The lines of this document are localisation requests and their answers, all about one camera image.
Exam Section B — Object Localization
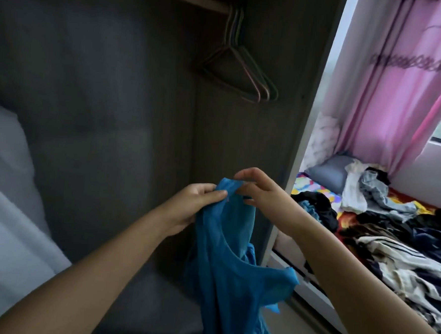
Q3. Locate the bunch of wire hangers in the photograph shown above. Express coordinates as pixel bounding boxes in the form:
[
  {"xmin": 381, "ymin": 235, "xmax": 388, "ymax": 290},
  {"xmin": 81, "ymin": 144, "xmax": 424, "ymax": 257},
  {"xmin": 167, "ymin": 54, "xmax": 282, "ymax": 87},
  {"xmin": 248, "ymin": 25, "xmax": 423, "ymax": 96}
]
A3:
[{"xmin": 195, "ymin": 3, "xmax": 285, "ymax": 106}]

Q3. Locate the wide pink curtain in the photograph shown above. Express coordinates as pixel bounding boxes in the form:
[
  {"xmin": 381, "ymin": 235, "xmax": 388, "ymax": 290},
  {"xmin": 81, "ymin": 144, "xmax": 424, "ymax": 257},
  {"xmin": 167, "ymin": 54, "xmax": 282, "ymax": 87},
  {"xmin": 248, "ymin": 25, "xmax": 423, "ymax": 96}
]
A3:
[{"xmin": 333, "ymin": 0, "xmax": 441, "ymax": 181}]

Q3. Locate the white bed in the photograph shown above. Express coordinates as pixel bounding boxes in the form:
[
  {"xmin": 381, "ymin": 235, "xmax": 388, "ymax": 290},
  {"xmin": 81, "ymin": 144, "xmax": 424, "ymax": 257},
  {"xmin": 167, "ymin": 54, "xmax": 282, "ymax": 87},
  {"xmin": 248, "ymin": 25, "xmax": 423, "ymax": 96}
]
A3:
[{"xmin": 266, "ymin": 109, "xmax": 441, "ymax": 334}]

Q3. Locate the grey wardrobe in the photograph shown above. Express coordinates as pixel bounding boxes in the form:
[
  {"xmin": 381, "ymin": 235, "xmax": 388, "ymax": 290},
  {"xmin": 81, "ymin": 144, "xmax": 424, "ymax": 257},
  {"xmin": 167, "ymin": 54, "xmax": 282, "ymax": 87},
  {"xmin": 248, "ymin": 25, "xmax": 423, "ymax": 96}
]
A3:
[{"xmin": 0, "ymin": 0, "xmax": 348, "ymax": 334}]

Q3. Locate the grey pillow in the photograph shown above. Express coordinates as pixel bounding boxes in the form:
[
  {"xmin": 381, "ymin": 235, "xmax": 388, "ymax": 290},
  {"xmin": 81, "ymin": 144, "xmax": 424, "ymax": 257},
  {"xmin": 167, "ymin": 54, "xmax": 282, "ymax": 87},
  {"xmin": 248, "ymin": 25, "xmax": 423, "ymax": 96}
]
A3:
[{"xmin": 306, "ymin": 152, "xmax": 361, "ymax": 195}]

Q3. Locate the teal blue sleeveless top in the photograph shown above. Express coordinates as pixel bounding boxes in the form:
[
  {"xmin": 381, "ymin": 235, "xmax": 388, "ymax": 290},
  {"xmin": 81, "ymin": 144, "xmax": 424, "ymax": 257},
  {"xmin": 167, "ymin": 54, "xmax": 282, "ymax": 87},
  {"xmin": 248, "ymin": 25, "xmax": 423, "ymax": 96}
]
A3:
[{"xmin": 179, "ymin": 176, "xmax": 306, "ymax": 334}]

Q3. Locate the blue garment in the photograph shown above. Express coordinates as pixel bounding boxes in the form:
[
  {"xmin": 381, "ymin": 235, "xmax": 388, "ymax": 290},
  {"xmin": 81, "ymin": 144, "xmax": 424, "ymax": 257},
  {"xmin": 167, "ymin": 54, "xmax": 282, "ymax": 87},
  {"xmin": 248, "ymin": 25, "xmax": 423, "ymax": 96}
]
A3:
[{"xmin": 299, "ymin": 200, "xmax": 322, "ymax": 221}]

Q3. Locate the colourful patterned pillow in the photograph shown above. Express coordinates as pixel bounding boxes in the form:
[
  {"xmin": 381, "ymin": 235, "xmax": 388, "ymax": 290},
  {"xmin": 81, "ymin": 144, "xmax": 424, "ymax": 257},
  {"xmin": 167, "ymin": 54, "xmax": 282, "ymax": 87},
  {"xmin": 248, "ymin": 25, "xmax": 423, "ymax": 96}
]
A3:
[{"xmin": 290, "ymin": 173, "xmax": 345, "ymax": 208}]

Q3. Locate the pile of mixed clothes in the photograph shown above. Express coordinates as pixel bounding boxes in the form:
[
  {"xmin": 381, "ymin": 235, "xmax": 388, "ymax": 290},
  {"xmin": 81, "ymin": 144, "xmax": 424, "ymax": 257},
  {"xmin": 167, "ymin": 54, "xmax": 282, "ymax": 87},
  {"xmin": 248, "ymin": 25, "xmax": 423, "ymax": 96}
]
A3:
[{"xmin": 333, "ymin": 159, "xmax": 441, "ymax": 334}]

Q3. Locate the person's left hand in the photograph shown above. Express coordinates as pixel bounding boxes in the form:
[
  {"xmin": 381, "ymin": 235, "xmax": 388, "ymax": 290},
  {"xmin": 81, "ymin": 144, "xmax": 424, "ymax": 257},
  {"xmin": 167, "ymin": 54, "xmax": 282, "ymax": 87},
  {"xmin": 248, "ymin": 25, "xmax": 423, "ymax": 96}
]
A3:
[{"xmin": 159, "ymin": 180, "xmax": 229, "ymax": 241}]

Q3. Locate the red bedsheet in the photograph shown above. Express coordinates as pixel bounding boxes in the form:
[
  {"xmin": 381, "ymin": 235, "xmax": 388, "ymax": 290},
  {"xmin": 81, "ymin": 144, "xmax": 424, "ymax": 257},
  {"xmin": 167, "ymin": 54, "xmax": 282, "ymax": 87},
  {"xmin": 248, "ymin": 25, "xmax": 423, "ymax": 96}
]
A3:
[{"xmin": 334, "ymin": 183, "xmax": 438, "ymax": 240}]

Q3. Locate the black garment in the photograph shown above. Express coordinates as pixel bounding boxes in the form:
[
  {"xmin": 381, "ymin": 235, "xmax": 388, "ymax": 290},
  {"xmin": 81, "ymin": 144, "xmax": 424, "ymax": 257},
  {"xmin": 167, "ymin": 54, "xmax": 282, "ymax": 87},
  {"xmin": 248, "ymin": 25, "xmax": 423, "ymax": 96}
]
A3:
[{"xmin": 290, "ymin": 189, "xmax": 342, "ymax": 233}]

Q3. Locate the person's left forearm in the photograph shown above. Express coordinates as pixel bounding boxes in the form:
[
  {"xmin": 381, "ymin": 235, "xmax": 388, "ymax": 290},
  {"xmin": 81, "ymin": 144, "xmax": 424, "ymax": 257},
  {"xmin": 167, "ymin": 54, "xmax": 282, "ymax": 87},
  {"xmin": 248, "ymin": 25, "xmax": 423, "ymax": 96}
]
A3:
[{"xmin": 0, "ymin": 198, "xmax": 176, "ymax": 334}]

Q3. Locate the person's right forearm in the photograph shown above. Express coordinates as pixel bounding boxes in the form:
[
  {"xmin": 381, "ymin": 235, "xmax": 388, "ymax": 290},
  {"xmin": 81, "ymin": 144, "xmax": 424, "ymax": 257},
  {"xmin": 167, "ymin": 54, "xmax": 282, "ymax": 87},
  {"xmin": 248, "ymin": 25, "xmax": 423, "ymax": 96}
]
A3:
[{"xmin": 285, "ymin": 213, "xmax": 441, "ymax": 334}]

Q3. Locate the white thin blouse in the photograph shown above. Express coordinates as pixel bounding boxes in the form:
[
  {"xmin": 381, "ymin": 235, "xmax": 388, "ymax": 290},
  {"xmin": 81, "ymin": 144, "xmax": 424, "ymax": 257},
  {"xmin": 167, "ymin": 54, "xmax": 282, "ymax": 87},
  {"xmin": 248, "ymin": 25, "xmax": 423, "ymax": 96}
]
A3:
[{"xmin": 0, "ymin": 175, "xmax": 79, "ymax": 334}]

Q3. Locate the person's right hand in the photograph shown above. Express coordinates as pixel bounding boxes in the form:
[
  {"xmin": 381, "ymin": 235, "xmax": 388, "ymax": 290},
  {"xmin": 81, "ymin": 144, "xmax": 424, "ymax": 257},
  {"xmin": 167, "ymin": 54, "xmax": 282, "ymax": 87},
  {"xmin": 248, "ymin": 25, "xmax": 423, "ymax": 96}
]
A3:
[{"xmin": 230, "ymin": 166, "xmax": 314, "ymax": 235}]

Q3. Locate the white tufted headboard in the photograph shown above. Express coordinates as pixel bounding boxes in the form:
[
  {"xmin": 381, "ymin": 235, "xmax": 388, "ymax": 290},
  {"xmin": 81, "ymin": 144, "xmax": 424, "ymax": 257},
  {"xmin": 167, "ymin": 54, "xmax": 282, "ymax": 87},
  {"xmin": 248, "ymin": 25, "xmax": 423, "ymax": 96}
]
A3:
[{"xmin": 302, "ymin": 111, "xmax": 344, "ymax": 173}]

